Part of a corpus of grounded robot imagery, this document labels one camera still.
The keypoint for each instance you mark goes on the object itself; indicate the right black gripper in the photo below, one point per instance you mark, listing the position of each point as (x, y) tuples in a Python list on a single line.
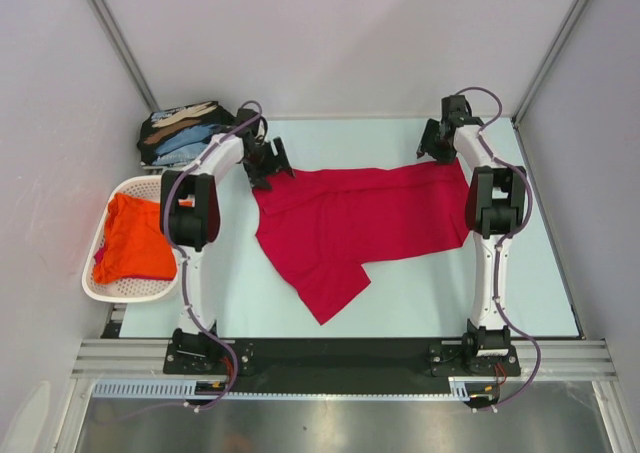
[(428, 143)]

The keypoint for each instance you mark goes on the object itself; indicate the orange t shirt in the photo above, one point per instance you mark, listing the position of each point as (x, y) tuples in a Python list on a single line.
[(135, 246)]

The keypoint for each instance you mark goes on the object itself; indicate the red t shirt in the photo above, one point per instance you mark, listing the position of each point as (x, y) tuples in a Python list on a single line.
[(319, 228)]

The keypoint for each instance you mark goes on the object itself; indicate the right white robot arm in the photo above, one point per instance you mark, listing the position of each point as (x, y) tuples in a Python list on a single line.
[(497, 208)]

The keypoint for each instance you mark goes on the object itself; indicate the left aluminium corner post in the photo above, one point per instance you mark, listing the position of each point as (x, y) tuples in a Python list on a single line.
[(123, 51)]

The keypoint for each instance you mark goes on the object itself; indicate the folded black printed t shirt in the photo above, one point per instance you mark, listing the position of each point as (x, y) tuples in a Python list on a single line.
[(178, 135)]

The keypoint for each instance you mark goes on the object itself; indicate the white slotted cable duct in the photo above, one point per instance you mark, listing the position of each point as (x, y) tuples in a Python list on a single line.
[(182, 390)]

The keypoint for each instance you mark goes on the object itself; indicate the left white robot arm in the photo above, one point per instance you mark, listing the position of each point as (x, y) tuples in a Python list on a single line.
[(190, 218)]

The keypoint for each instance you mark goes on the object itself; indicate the right aluminium corner post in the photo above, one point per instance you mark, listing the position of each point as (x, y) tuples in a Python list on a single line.
[(560, 40)]

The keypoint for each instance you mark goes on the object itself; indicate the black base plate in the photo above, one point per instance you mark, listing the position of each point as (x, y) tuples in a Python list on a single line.
[(348, 366)]

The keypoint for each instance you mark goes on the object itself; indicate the aluminium corner post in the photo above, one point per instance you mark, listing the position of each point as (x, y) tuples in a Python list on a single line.
[(560, 40), (123, 51)]

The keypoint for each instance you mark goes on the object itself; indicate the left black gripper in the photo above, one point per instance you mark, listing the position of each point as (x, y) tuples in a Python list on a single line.
[(258, 178)]

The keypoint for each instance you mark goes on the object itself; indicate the aluminium frame rail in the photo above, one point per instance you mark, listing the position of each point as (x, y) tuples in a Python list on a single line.
[(561, 360)]

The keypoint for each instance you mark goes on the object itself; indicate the white plastic basket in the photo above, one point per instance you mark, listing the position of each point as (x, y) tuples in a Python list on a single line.
[(127, 290)]

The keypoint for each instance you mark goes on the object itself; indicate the pink garment in basket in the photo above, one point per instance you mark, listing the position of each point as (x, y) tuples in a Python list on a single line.
[(99, 255)]

